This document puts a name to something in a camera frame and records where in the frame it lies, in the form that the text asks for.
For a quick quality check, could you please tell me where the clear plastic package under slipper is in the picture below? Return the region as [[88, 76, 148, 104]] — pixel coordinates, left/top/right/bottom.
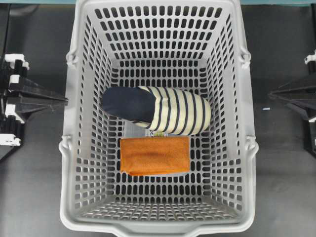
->
[[122, 121, 189, 177]]

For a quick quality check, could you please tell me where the grey plastic shopping basket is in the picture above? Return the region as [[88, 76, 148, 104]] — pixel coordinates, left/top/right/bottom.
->
[[59, 0, 258, 237]]

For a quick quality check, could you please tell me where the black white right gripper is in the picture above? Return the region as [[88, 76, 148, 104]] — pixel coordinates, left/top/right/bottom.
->
[[269, 52, 316, 153]]

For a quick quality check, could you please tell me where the navy striped slipper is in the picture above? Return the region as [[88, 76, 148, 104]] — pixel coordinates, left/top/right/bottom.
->
[[102, 86, 211, 136]]

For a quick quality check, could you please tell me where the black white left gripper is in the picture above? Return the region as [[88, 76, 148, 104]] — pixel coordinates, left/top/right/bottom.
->
[[0, 54, 68, 146]]

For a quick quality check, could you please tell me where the orange folded cloth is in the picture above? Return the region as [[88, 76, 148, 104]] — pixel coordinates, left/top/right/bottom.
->
[[120, 136, 190, 176]]

